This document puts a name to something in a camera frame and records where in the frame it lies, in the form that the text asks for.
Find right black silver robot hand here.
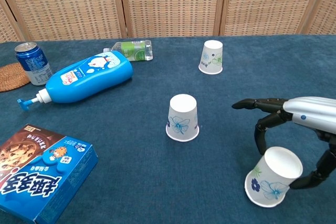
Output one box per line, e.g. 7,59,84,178
232,96,336,190

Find white cup blue flower print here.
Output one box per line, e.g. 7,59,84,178
165,94,200,143
244,146,304,208

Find white cup green flower print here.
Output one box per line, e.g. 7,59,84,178
198,39,224,75

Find blue felt table cover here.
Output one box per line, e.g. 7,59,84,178
0,34,336,224

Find clear green label water bottle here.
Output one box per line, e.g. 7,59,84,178
103,39,154,62

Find blue pump lotion bottle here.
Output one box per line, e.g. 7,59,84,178
17,50,134,112

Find blue brown cookie box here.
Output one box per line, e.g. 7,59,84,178
0,123,99,224

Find blue drink can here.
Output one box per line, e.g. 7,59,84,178
14,42,53,86

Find round woven rattan coaster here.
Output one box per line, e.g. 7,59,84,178
0,62,31,93

